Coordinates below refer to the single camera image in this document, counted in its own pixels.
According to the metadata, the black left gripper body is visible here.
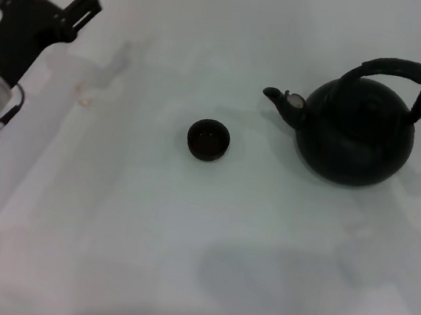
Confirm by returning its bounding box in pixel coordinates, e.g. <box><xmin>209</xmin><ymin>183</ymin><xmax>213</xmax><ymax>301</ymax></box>
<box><xmin>0</xmin><ymin>0</ymin><xmax>81</xmax><ymax>96</ymax></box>

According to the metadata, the black teapot with arched handle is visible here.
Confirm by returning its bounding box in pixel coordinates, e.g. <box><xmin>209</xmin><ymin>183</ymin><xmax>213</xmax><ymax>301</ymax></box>
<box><xmin>250</xmin><ymin>39</ymin><xmax>421</xmax><ymax>197</ymax></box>

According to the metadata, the small black teacup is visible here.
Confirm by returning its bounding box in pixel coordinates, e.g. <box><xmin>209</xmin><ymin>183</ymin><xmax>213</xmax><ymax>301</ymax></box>
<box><xmin>183</xmin><ymin>115</ymin><xmax>235</xmax><ymax>167</ymax></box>

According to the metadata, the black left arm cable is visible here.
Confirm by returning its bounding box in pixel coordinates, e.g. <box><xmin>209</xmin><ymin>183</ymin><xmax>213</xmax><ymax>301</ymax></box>
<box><xmin>0</xmin><ymin>79</ymin><xmax>28</xmax><ymax>137</ymax></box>

